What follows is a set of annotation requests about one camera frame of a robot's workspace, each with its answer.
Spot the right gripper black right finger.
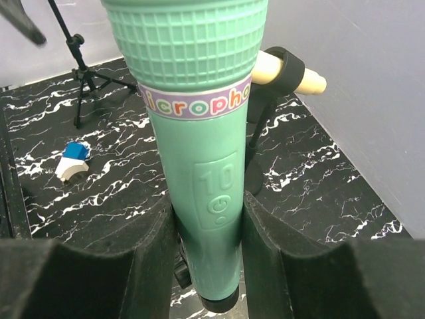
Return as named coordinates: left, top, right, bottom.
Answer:
left=242, top=193, right=424, bottom=318

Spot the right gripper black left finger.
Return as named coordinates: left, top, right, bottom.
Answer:
left=1, top=195, right=176, bottom=318

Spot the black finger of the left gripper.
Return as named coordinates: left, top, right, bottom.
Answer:
left=1, top=0, right=46, bottom=45

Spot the black round-base stand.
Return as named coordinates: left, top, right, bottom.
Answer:
left=244, top=47, right=305, bottom=196

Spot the mint green toy microphone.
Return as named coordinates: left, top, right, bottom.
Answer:
left=103, top=1, right=268, bottom=313

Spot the cream wooden microphone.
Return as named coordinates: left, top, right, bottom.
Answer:
left=252, top=47, right=327, bottom=95

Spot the black tripod microphone stand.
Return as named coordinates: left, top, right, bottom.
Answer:
left=173, top=234, right=192, bottom=289

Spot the blue and white toy block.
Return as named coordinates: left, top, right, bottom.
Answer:
left=55, top=142, right=89, bottom=182

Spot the black shock-mount tripod stand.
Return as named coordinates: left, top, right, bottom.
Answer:
left=48, top=0, right=137, bottom=129

